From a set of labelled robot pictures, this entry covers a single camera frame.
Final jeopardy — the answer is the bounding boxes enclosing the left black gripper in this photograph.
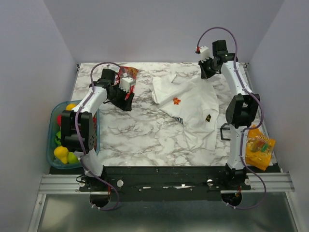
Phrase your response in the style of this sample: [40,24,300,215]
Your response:
[108,83,134,111]

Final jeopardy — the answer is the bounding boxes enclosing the white garment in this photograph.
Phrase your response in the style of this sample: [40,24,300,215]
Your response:
[150,75,219,151]

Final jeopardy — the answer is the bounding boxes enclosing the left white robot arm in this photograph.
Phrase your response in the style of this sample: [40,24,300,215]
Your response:
[61,69,136,191]

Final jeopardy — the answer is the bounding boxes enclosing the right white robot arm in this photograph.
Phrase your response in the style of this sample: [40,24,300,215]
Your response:
[196,40,260,189]

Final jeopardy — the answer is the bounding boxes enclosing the red snack bag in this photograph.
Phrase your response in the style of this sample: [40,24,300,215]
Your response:
[114,66,139,85]

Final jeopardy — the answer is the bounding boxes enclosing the purple toy grapes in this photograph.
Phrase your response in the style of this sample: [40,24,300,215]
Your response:
[93,115,97,149]

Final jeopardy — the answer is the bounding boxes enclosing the yellow toy lemon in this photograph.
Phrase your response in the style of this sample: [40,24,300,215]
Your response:
[66,103,76,111]

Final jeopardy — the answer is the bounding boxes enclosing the yellow black square pin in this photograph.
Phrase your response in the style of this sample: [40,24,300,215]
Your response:
[205,115,211,122]

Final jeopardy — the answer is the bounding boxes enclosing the red toy apple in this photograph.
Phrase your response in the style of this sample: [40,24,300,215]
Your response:
[56,115,61,126]

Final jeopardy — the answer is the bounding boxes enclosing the green toy watermelon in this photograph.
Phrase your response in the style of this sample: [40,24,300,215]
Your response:
[55,131,61,146]

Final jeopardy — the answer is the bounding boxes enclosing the green toy lime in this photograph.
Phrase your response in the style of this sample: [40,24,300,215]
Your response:
[67,152,79,164]

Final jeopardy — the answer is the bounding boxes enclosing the yellow toy pear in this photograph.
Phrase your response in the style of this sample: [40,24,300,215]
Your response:
[54,146,69,164]

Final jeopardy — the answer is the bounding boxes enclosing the teal plastic fruit bowl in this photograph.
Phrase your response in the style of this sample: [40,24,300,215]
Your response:
[46,100,100,170]

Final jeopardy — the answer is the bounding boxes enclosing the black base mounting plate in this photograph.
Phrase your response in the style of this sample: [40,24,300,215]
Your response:
[49,165,283,203]

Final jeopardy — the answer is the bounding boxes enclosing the yellow candy bag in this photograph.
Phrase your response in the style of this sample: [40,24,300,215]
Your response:
[245,129,276,171]

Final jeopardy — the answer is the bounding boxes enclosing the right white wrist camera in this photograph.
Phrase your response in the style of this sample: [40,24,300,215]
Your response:
[196,46,211,61]

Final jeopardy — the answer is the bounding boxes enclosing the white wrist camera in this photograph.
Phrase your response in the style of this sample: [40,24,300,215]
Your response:
[196,46,211,61]
[119,77,136,92]

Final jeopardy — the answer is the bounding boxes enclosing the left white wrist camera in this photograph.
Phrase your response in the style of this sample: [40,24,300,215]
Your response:
[119,77,136,92]

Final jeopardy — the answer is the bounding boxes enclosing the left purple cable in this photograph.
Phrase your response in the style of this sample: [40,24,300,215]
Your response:
[74,62,121,211]

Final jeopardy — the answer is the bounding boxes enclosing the black square frame box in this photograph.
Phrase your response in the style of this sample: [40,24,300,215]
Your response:
[220,123,231,141]

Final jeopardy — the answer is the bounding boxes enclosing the aluminium rail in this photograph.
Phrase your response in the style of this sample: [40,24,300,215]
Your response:
[39,173,295,195]

